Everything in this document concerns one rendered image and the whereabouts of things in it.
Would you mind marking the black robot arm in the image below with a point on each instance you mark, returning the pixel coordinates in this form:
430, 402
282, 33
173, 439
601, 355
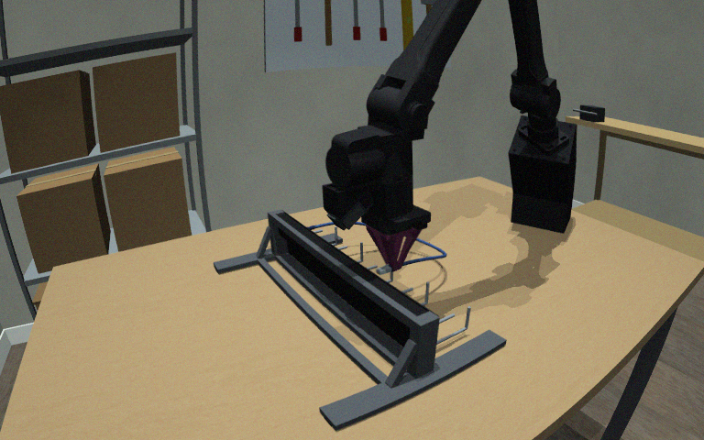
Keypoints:
358, 158

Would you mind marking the blue patch cord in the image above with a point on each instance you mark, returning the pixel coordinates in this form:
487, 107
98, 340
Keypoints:
406, 262

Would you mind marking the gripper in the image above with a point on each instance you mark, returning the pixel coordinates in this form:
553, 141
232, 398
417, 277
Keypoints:
384, 232

